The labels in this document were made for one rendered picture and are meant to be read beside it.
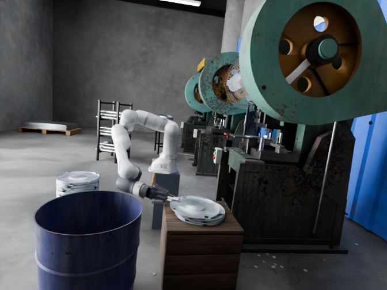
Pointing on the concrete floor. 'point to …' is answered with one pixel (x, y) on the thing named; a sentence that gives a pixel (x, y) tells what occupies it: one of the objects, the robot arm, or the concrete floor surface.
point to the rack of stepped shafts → (108, 128)
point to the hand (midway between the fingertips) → (173, 198)
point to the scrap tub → (87, 241)
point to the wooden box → (199, 253)
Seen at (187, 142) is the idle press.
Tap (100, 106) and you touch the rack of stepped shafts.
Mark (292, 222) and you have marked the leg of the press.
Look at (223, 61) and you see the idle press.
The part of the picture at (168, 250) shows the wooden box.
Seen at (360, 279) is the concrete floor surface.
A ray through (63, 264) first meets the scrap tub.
